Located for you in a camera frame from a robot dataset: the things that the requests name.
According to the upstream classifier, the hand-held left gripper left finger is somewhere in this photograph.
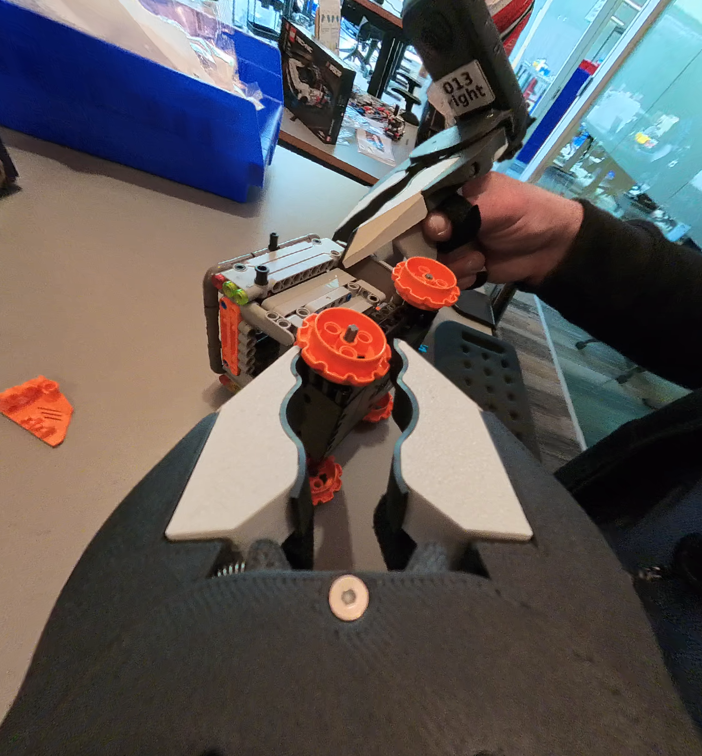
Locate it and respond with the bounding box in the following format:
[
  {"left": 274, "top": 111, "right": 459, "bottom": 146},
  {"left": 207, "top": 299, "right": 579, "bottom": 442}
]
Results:
[{"left": 166, "top": 349, "right": 310, "bottom": 544}]

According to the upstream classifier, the black car kit box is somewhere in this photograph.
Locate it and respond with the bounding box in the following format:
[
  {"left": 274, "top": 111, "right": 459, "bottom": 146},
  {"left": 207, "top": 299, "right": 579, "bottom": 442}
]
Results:
[{"left": 278, "top": 18, "right": 358, "bottom": 145}]

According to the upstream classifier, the building kit robot model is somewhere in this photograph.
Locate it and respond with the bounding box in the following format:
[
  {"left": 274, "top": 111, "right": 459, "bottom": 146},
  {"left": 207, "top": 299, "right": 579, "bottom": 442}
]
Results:
[{"left": 204, "top": 234, "right": 464, "bottom": 509}]

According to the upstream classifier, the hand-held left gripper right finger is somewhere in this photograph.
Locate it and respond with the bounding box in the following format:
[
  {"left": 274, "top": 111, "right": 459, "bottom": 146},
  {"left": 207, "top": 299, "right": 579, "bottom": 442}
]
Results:
[{"left": 387, "top": 343, "right": 534, "bottom": 550}]

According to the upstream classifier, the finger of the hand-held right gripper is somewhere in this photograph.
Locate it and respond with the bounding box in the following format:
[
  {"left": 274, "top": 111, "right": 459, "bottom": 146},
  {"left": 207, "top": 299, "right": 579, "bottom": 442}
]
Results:
[
  {"left": 331, "top": 124, "right": 484, "bottom": 245},
  {"left": 342, "top": 152, "right": 496, "bottom": 270}
]

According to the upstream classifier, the black key ring clip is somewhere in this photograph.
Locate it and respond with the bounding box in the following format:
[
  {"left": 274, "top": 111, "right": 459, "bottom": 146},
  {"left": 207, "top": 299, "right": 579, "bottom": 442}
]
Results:
[{"left": 637, "top": 532, "right": 702, "bottom": 591}]

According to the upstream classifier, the person's right forearm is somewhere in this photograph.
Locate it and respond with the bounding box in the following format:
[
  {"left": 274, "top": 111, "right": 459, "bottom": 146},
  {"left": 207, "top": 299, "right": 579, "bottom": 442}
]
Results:
[{"left": 528, "top": 199, "right": 702, "bottom": 391}]

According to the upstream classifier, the blue storage bin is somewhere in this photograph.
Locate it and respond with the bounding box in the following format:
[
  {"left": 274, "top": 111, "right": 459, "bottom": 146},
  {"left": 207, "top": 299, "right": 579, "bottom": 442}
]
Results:
[{"left": 0, "top": 0, "right": 283, "bottom": 202}]

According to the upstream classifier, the orange panel piece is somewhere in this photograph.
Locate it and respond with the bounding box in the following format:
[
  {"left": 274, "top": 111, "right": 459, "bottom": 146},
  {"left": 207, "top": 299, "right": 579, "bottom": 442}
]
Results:
[{"left": 0, "top": 376, "right": 74, "bottom": 447}]

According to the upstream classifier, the dark perforated tray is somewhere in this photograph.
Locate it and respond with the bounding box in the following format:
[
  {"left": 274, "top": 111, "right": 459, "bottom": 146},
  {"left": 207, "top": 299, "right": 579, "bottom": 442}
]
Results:
[{"left": 422, "top": 308, "right": 541, "bottom": 456}]

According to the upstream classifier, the person's right hand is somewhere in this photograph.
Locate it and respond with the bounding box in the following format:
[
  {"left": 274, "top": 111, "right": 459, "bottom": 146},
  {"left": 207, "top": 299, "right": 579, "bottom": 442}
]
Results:
[{"left": 426, "top": 175, "right": 584, "bottom": 290}]

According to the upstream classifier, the crumpled white paper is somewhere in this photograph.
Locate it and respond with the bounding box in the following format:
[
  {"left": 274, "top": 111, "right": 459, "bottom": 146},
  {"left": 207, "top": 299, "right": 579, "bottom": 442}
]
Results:
[{"left": 44, "top": 0, "right": 269, "bottom": 107}]

